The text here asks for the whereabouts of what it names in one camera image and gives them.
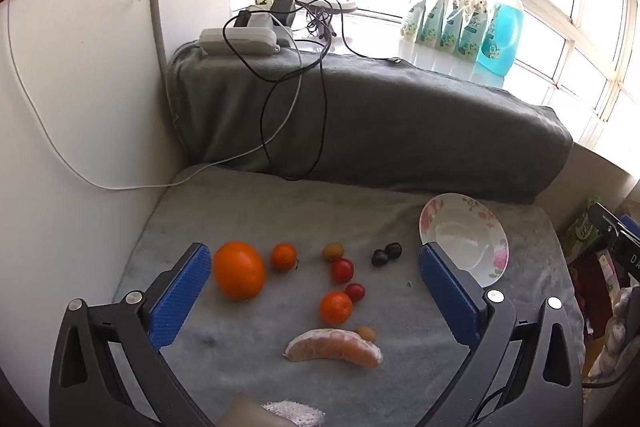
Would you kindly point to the white floral plate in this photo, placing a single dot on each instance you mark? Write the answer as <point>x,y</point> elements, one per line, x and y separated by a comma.
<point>465,232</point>

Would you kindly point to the white lace cloth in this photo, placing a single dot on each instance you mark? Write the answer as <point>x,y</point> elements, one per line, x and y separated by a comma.
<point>617,332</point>

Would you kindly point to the white power strip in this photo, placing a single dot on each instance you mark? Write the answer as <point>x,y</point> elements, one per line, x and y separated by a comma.
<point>240,43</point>

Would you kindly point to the black power adapter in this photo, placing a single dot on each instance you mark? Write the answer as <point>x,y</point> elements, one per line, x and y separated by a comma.
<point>282,9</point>

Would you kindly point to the white charger plug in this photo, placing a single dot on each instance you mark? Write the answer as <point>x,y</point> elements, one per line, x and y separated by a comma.
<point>255,19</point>

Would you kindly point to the large orange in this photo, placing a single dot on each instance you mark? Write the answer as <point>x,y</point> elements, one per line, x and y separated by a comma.
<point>239,270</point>

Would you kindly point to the white board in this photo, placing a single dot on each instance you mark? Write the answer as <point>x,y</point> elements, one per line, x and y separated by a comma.
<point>85,82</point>

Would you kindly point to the green package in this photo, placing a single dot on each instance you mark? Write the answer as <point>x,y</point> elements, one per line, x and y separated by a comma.
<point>580,227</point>

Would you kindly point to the white fuzzy cloth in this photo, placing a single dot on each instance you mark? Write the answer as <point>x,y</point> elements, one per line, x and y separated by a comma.
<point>295,413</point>

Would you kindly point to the red cherry tomato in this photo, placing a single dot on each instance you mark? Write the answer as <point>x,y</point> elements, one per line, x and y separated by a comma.
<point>355,292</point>
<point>342,270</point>

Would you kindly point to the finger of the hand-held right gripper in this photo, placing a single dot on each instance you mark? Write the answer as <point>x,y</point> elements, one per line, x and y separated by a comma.
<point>631,223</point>
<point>602,217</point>

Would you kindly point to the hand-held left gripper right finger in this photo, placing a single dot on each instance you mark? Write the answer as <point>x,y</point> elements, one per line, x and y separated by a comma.
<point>447,297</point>

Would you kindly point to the peeled pomelo segment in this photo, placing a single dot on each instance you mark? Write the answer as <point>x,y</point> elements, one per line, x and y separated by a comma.
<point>334,348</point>

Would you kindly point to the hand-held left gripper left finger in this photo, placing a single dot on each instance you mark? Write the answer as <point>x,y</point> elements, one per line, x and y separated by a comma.
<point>180,292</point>

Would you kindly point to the light grey blanket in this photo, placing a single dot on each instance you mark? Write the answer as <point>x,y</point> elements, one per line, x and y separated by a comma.
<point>280,217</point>

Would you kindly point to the beige cloth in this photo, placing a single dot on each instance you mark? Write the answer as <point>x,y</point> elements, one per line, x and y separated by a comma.
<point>242,413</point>

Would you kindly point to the dark grey blanket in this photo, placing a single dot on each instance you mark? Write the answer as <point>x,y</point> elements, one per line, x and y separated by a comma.
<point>400,132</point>

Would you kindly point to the blue detergent bottle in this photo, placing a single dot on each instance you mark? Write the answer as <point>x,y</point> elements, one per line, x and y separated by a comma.
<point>502,32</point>

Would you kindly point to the small tangerine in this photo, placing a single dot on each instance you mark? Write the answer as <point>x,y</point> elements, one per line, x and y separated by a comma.
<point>284,256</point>
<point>335,308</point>

